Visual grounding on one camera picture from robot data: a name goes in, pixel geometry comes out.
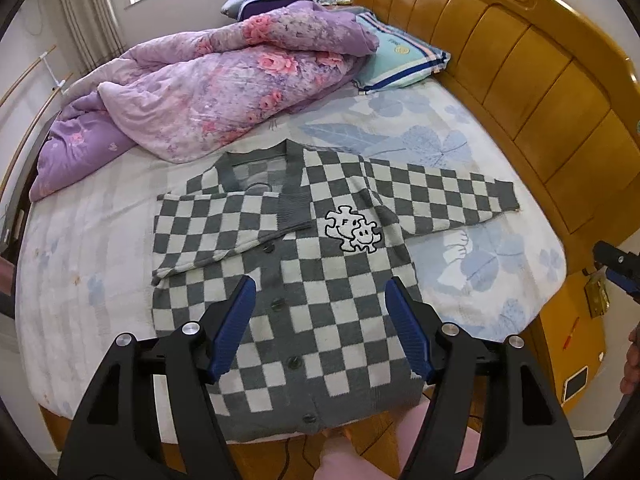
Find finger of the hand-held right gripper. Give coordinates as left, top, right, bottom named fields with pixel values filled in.
left=592, top=240, right=640, bottom=303

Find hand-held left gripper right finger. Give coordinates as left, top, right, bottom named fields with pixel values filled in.
left=385, top=276, right=586, bottom=480

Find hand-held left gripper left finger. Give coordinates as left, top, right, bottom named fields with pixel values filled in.
left=57, top=275, right=258, bottom=480

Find grey white checkered cardigan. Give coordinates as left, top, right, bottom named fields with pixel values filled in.
left=150, top=140, right=521, bottom=436

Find person's right hand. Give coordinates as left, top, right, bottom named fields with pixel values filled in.
left=620, top=320, right=640, bottom=396

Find brass latch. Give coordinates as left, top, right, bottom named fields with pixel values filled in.
left=584, top=277, right=609, bottom=319

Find red pen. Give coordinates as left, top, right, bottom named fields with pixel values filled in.
left=562, top=317, right=581, bottom=352

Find white phone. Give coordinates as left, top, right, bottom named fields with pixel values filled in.
left=560, top=366, right=590, bottom=403

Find white leaf print bed sheet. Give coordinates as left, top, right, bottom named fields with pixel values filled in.
left=15, top=77, right=568, bottom=443

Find person's pink pants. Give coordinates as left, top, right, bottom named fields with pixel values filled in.
left=320, top=400, right=481, bottom=480

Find purple floral quilt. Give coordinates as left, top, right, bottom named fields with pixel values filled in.
left=29, top=1, right=381, bottom=202

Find teal striped pillow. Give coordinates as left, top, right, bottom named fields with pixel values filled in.
left=352, top=12, right=451, bottom=93

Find wooden pole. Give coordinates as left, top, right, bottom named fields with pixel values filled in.
left=0, top=45, right=58, bottom=107
left=0, top=79, right=67, bottom=197

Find dark purple cloth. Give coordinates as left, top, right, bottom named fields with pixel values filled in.
left=237, top=0, right=316, bottom=22

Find beige curtain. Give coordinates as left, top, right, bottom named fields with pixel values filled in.
left=52, top=0, right=126, bottom=76

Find black cable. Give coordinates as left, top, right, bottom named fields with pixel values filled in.
left=280, top=439, right=302, bottom=480

